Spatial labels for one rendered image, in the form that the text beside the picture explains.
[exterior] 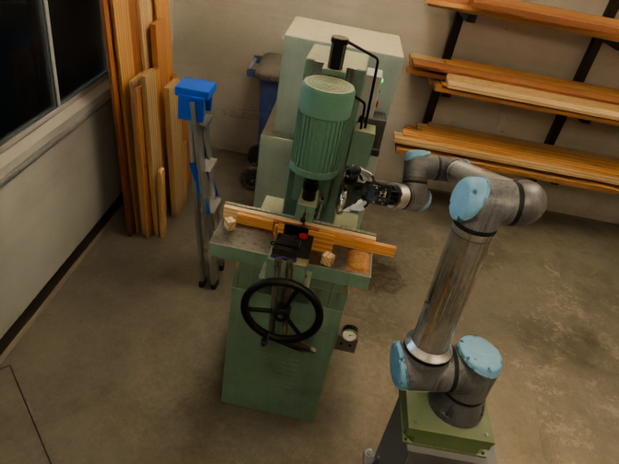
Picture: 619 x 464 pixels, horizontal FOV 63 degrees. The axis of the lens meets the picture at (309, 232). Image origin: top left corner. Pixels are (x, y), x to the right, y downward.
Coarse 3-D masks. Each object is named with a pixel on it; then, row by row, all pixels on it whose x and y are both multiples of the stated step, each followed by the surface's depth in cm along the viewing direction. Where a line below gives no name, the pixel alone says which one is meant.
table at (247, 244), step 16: (240, 224) 195; (224, 240) 184; (240, 240) 186; (256, 240) 188; (272, 240) 189; (224, 256) 185; (240, 256) 184; (256, 256) 183; (320, 256) 186; (336, 256) 187; (320, 272) 182; (336, 272) 181; (352, 272) 181; (368, 272) 183
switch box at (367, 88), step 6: (372, 72) 187; (378, 72) 189; (366, 78) 185; (372, 78) 185; (378, 78) 184; (366, 84) 186; (378, 84) 185; (366, 90) 187; (378, 90) 187; (366, 96) 188; (360, 102) 190; (366, 102) 190; (372, 102) 189; (360, 108) 191; (366, 108) 191; (372, 108) 191; (360, 114) 193; (366, 114) 192; (372, 114) 192
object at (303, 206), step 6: (300, 192) 188; (318, 192) 190; (300, 198) 185; (318, 198) 188; (300, 204) 181; (306, 204) 182; (312, 204) 182; (300, 210) 183; (306, 210) 182; (312, 210) 182; (300, 216) 184; (306, 216) 184; (312, 216) 183; (312, 222) 185
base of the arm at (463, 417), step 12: (432, 396) 170; (444, 396) 166; (432, 408) 169; (444, 408) 165; (456, 408) 163; (468, 408) 162; (480, 408) 165; (444, 420) 166; (456, 420) 164; (468, 420) 164; (480, 420) 167
